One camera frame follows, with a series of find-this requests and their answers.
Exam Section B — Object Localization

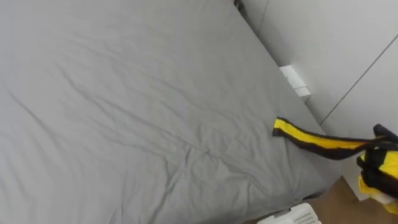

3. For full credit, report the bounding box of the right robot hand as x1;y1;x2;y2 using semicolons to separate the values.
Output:
356;123;398;205

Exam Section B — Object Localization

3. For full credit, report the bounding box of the yellow and black garment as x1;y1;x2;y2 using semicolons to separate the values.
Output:
272;116;398;215

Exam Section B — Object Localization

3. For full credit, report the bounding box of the white slotted laundry basket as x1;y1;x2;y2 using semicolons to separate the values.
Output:
256;202;323;224

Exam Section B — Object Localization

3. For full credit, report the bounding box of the grey bed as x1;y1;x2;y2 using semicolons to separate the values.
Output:
0;0;343;224

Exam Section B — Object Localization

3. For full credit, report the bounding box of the white plastic wall block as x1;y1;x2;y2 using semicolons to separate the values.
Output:
279;64;312;98

